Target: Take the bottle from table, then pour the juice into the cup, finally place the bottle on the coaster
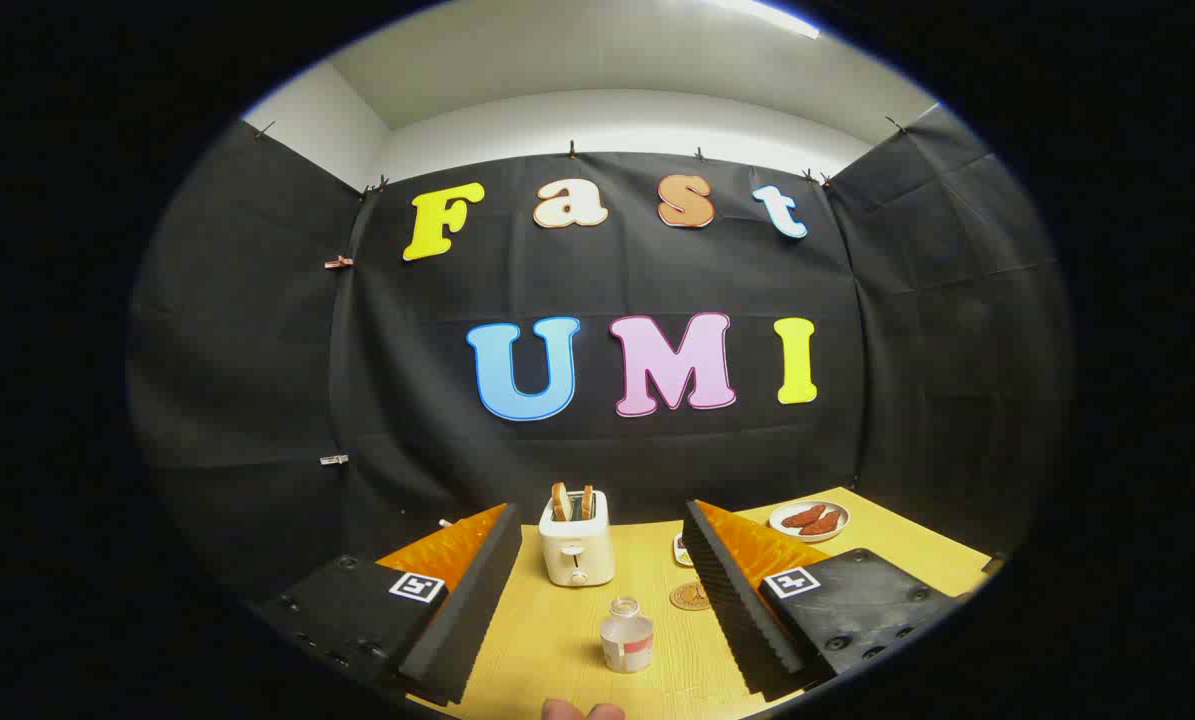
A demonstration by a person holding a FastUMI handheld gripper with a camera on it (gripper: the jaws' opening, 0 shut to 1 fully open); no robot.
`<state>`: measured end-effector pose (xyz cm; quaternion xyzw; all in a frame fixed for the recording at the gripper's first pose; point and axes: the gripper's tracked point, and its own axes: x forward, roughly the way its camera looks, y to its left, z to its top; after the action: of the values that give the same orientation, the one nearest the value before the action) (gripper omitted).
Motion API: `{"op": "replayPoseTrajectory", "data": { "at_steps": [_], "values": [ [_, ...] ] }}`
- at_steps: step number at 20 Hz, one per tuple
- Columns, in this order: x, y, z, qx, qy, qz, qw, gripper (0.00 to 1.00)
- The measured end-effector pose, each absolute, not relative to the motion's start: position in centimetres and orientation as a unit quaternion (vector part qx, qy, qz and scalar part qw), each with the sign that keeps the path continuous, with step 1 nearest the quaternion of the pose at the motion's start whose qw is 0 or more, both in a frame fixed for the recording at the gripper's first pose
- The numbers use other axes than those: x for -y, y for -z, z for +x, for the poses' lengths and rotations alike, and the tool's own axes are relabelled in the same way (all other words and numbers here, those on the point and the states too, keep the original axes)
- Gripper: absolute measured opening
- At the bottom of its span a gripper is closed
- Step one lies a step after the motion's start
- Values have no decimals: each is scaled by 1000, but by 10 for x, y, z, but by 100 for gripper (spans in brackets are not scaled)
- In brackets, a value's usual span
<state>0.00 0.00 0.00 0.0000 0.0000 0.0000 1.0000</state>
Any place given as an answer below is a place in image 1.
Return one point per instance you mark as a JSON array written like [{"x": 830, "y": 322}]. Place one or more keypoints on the round-topped bread slice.
[{"x": 560, "y": 503}]

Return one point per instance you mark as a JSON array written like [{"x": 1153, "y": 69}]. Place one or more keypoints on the clear plastic juice bottle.
[{"x": 625, "y": 640}]

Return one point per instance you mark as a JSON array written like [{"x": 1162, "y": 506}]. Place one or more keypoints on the black backdrop cloth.
[{"x": 657, "y": 270}]

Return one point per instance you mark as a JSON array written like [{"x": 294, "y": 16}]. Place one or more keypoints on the white round plate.
[{"x": 837, "y": 510}]

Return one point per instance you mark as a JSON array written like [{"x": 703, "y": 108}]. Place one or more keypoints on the copper clip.
[{"x": 338, "y": 263}]

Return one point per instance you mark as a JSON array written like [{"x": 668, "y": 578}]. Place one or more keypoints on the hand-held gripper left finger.
[{"x": 467, "y": 610}]

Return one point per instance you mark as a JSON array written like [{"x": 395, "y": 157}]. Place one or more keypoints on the round wooden coaster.
[{"x": 689, "y": 597}]

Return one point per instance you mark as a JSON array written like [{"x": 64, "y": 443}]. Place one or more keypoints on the white divided condiment dish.
[{"x": 681, "y": 550}]

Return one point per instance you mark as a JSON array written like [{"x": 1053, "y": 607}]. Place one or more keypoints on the flat-topped bread slice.
[{"x": 587, "y": 503}]

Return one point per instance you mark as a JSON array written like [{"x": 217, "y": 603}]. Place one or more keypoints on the wooden table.
[{"x": 557, "y": 640}]

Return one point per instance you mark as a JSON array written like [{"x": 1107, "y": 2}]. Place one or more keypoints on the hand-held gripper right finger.
[{"x": 737, "y": 610}]

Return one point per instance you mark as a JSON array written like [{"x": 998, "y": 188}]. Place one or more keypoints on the red meat piece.
[
  {"x": 804, "y": 517},
  {"x": 823, "y": 523}
]

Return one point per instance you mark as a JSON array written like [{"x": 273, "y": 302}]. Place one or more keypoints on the white toaster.
[{"x": 577, "y": 550}]

